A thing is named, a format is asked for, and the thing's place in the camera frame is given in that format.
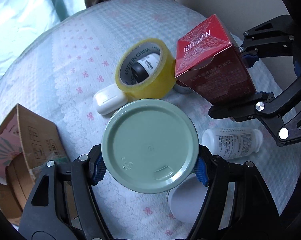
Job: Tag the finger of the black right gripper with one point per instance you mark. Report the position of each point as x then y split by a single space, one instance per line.
269 110
273 38

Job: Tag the brown cardboard box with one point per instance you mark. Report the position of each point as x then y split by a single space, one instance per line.
27 142

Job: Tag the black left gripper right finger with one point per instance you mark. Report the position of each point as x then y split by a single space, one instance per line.
238 203

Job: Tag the small black white bottle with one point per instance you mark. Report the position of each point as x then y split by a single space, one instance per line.
145 67

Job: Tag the white jar green label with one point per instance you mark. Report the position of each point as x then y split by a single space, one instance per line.
185 200

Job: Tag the small red lidded jar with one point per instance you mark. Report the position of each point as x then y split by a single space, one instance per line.
181 88

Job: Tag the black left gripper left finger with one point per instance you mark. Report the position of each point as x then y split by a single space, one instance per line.
62 205

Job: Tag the yellow packing tape roll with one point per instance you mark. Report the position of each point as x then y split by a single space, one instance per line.
157 85

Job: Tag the green lidded jar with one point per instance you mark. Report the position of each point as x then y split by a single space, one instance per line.
150 146

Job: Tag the white pill bottle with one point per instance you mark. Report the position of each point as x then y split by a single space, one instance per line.
232 143

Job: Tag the light blue sheer curtain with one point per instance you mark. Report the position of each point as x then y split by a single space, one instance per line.
22 21

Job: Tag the white earbuds case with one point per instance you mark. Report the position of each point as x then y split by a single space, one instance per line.
109 99

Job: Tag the red cosmetics box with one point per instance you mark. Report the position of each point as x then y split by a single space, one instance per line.
208 62

